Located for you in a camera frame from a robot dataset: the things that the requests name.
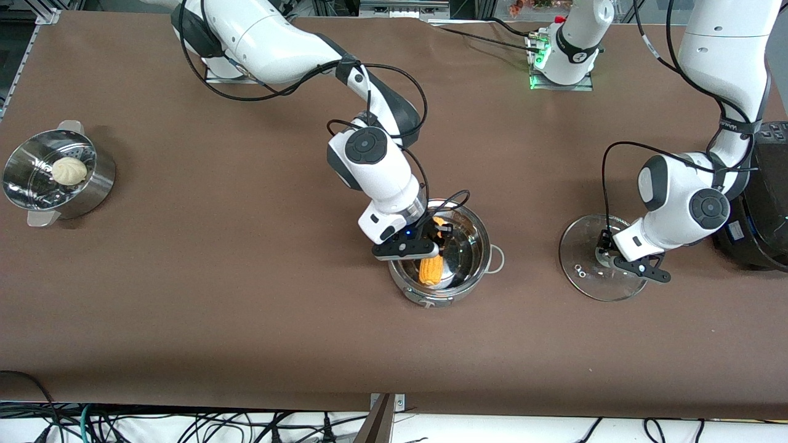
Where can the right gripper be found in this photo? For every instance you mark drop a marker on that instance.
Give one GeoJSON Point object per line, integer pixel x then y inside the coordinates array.
{"type": "Point", "coordinates": [430, 226]}

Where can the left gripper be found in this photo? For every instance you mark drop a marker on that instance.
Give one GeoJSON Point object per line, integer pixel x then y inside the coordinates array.
{"type": "Point", "coordinates": [605, 241]}

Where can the yellow corn cob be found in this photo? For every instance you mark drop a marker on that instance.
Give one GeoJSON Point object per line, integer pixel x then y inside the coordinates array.
{"type": "Point", "coordinates": [431, 271]}

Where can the glass pot lid with knob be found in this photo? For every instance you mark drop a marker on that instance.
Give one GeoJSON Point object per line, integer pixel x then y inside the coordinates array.
{"type": "Point", "coordinates": [585, 271]}

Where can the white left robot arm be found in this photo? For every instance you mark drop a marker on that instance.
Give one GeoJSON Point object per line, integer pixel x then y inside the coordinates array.
{"type": "Point", "coordinates": [720, 61]}

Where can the steel steamer pot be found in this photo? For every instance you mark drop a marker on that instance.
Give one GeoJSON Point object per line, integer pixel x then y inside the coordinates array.
{"type": "Point", "coordinates": [92, 191]}

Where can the black rice cooker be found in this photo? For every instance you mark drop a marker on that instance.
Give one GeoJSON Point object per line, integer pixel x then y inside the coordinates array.
{"type": "Point", "coordinates": [757, 246]}

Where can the brown table cover sheet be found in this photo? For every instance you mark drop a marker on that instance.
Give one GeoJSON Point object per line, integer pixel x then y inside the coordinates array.
{"type": "Point", "coordinates": [246, 277]}

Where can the grey metal box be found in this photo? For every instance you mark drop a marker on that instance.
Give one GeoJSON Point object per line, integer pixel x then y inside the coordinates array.
{"type": "Point", "coordinates": [403, 7]}

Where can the white steamed bun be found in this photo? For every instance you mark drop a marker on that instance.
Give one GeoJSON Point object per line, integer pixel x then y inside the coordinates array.
{"type": "Point", "coordinates": [69, 171]}

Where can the silver table edge bracket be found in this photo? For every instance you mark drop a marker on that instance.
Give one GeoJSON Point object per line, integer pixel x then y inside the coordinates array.
{"type": "Point", "coordinates": [397, 401]}

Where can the aluminium frame profile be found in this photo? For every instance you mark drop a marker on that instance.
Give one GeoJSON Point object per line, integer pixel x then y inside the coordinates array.
{"type": "Point", "coordinates": [15, 80]}

